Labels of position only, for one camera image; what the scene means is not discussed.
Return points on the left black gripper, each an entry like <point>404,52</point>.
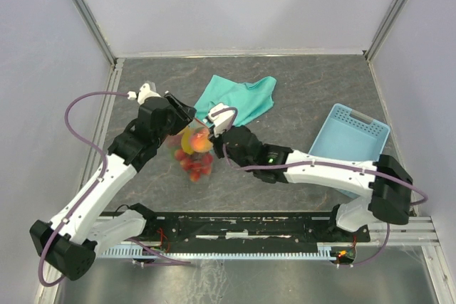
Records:
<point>187,112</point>

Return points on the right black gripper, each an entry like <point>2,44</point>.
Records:
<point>216,141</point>

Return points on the clear zip top bag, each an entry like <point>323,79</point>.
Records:
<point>172,142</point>

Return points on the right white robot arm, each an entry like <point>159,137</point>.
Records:
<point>382,187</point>

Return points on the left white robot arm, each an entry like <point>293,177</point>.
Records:
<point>71,240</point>

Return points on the yellow fake starfruit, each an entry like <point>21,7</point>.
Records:
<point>185,142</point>

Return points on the fake peach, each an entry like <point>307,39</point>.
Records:
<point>200,143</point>

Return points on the fake strawberries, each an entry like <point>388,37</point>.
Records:
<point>196,164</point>

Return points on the teal t-shirt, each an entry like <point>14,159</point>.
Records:
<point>251,99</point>

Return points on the light blue plastic basket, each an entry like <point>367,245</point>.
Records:
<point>347,134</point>

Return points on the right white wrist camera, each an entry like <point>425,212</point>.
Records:
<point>220,117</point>

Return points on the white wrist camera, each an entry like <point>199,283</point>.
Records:
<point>146,91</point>
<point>220,117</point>

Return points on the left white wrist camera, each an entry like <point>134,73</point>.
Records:
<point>146,91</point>

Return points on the light blue cable duct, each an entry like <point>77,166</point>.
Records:
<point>130,250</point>

